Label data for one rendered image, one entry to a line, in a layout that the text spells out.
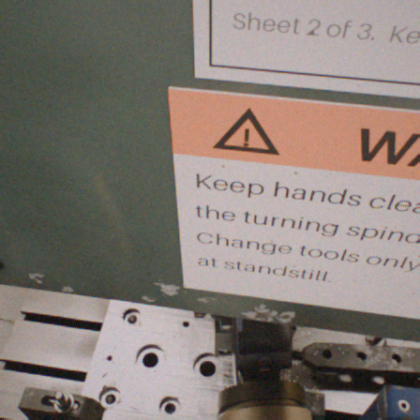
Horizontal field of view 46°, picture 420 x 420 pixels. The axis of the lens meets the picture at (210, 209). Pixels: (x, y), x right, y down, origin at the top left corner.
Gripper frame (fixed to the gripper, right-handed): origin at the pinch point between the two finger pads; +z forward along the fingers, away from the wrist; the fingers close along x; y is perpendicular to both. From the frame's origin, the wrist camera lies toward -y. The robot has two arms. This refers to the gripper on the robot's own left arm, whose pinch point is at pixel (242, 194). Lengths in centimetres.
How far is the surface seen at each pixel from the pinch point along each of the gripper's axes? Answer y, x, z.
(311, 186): -27.0, -1.0, -20.4
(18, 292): 77, -52, 30
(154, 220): -24.1, -6.2, -19.4
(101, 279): -19.2, -9.0, -19.1
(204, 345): 42.8, -4.2, 0.6
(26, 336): 52, -38, 8
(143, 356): 44.1, -14.7, -0.3
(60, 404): 38.1, -26.3, -9.2
